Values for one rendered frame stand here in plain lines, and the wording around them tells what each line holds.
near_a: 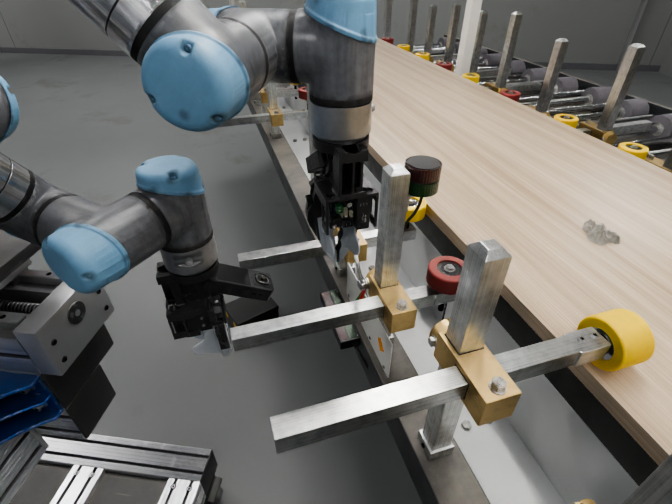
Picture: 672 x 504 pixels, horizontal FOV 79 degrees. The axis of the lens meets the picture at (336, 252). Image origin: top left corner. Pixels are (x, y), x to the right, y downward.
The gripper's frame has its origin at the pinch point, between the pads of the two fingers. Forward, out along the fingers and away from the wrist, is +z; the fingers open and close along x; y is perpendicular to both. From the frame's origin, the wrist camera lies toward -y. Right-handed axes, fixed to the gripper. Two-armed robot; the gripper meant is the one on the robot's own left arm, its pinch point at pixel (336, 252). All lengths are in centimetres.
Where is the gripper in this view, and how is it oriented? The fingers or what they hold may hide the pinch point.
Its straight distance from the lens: 64.5
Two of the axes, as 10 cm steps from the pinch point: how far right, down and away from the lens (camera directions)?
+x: 9.5, -1.8, 2.4
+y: 3.0, 5.7, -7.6
